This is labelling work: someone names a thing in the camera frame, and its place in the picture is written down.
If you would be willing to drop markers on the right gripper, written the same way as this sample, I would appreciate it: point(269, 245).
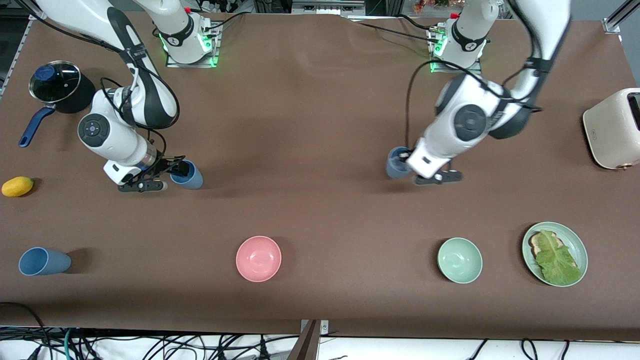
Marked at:
point(164, 164)

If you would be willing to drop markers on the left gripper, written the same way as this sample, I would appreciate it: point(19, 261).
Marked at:
point(403, 160)

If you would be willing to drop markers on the blue plastic cup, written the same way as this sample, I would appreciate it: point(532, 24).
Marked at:
point(44, 261)
point(395, 170)
point(192, 179)

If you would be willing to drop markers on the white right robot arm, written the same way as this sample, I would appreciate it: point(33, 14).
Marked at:
point(110, 135)

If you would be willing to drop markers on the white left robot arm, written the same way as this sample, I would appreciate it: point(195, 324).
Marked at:
point(470, 122)

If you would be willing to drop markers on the light green bowl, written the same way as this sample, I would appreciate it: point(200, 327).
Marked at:
point(460, 260)

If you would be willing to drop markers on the pink bowl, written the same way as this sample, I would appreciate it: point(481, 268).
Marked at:
point(258, 259)

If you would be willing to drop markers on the black pot with glass lid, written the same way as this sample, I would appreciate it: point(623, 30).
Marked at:
point(57, 85)

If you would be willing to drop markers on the toast bread slice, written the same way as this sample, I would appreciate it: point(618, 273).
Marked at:
point(537, 242)

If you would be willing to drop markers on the yellow lemon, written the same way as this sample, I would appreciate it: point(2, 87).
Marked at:
point(17, 186)

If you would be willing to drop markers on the green lettuce leaf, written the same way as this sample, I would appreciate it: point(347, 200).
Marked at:
point(557, 260)

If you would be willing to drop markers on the light green plate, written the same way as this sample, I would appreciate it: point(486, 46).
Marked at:
point(575, 245)

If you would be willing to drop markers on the cream toaster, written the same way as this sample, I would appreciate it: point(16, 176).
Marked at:
point(610, 130)

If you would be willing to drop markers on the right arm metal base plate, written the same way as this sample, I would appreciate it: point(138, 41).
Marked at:
point(192, 64)

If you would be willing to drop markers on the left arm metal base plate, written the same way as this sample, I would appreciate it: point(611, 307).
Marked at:
point(455, 70)

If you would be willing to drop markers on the metal table bracket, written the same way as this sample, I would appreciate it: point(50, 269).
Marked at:
point(312, 340)

